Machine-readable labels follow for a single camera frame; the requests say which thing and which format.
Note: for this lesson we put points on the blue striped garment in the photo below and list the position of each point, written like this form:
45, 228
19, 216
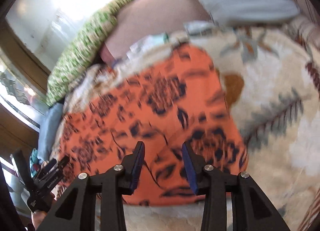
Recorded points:
35, 158

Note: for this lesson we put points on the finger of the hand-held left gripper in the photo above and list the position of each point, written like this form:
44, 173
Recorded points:
62, 164
47, 169

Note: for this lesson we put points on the person's left hand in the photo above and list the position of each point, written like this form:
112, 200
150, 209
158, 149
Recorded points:
38, 218

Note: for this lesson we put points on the blue folded cloth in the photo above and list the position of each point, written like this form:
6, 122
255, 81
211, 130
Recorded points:
50, 130

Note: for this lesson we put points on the striped floral sofa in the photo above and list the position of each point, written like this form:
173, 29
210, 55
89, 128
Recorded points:
155, 20

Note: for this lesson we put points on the orange floral shirt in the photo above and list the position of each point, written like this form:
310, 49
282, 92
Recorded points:
150, 110

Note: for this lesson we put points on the green checkered pillow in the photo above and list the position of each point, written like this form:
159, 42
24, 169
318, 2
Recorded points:
82, 58

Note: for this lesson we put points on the small white cloth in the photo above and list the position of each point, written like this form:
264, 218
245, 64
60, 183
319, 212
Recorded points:
197, 27

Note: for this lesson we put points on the wooden stained glass door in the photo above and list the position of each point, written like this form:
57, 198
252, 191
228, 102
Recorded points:
15, 95

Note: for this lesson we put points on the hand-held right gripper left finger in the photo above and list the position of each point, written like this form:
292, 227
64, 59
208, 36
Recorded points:
138, 163

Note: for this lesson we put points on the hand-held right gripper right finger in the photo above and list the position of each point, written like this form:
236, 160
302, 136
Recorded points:
188, 168

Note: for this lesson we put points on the teal packet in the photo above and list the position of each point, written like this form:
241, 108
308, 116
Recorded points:
165, 37

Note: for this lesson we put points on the leaf-print blanket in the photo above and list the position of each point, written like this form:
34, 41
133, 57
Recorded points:
275, 95

